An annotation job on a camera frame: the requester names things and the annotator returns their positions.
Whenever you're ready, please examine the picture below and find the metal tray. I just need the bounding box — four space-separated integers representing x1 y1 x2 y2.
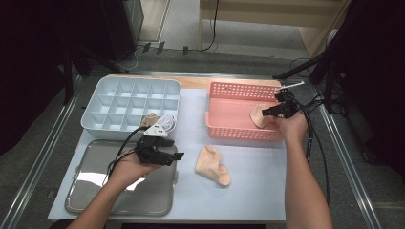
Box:
64 140 179 218

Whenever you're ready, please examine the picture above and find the white sock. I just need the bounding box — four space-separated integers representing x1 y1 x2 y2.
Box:
156 114 178 134

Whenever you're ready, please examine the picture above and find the right hand-held gripper cable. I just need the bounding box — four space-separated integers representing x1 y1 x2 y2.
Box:
285 92 315 164

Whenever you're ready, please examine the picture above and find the white floor cable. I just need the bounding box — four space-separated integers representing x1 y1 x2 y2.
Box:
113 47 140 72

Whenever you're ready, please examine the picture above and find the person's left hand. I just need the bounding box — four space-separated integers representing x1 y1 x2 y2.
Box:
108 155 160 193

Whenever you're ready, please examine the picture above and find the black cabinet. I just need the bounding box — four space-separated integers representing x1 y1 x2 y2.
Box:
95 0 145 63

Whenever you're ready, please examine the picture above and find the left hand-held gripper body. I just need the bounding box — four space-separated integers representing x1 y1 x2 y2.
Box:
135 123 169 166

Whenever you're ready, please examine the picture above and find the pale peach sock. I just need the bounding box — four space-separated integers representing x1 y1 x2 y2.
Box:
194 144 232 187
249 104 279 130

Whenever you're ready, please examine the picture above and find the left hand-held gripper cable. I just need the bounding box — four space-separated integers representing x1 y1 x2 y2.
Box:
103 126 151 186

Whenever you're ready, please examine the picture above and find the person's right hand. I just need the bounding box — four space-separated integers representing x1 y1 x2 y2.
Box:
272 110 309 145

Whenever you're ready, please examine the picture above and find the black metal stand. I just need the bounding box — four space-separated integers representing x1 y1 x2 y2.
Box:
272 31 343 115
60 44 123 106

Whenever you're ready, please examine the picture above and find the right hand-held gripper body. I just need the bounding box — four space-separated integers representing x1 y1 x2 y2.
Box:
274 80 306 119

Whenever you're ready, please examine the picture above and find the hand-held gripper cable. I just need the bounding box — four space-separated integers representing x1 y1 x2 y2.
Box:
103 126 151 186
285 92 315 164

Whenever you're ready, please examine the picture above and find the thin black hanging cable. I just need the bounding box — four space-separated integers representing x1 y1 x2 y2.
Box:
198 0 221 52

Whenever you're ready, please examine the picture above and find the dark curtain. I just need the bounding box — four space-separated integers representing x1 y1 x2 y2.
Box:
330 0 405 179
0 0 106 156

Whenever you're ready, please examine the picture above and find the white divided organizer box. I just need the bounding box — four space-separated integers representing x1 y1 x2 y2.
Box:
80 74 182 143

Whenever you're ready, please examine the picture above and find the pink perforated plastic basket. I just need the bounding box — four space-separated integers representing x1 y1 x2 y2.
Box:
204 80 295 142

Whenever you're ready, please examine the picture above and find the black cable bundle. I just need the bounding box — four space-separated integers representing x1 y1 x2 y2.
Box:
289 56 333 127

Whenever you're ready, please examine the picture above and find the beige sock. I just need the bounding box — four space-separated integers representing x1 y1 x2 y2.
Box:
139 112 160 130

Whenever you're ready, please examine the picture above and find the long black floor cable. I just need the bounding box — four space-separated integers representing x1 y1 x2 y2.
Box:
305 111 332 208

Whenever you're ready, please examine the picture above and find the light wooden frame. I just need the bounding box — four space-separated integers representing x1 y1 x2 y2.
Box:
199 0 352 59

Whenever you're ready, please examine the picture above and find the metal floor rail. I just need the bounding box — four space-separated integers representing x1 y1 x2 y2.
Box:
0 75 84 229
309 85 383 229

